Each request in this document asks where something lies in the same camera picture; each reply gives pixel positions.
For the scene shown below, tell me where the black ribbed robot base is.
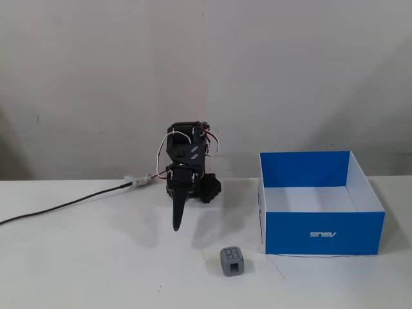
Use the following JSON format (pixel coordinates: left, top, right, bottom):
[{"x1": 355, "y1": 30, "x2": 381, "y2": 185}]
[{"x1": 198, "y1": 173, "x2": 223, "y2": 205}]

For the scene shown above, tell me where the clear tape patch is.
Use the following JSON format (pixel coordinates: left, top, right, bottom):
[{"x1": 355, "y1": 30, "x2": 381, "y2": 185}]
[{"x1": 201, "y1": 250, "x2": 226, "y2": 267}]

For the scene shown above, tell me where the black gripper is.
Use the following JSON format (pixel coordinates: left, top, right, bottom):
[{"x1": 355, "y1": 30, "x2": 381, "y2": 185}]
[{"x1": 165, "y1": 162, "x2": 206, "y2": 232}]

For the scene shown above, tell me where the black power cable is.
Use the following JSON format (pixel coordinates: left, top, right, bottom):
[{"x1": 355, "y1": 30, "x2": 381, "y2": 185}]
[{"x1": 0, "y1": 182, "x2": 133, "y2": 226}]

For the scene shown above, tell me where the blue and white cardboard box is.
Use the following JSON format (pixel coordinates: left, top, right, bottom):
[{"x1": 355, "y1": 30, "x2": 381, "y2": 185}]
[{"x1": 257, "y1": 150, "x2": 386, "y2": 256}]

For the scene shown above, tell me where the white taped cable joint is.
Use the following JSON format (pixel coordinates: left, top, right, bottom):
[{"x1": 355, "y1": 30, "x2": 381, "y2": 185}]
[{"x1": 123, "y1": 173, "x2": 154, "y2": 188}]

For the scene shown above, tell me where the red servo wire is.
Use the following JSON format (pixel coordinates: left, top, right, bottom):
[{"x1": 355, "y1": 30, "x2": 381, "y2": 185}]
[{"x1": 198, "y1": 126, "x2": 223, "y2": 159}]

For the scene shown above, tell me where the white servo wire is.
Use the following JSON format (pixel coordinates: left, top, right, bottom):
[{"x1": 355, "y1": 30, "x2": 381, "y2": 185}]
[{"x1": 153, "y1": 127, "x2": 194, "y2": 181}]

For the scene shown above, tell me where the gray hollow block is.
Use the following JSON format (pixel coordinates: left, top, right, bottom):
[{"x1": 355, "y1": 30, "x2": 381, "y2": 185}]
[{"x1": 220, "y1": 246, "x2": 243, "y2": 278}]

